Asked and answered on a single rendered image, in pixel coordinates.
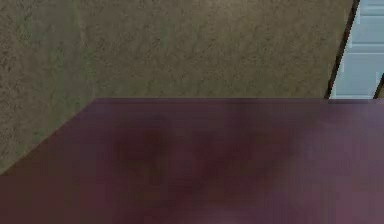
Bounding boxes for pale blue panelled room door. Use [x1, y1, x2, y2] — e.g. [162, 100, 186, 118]
[324, 0, 384, 100]

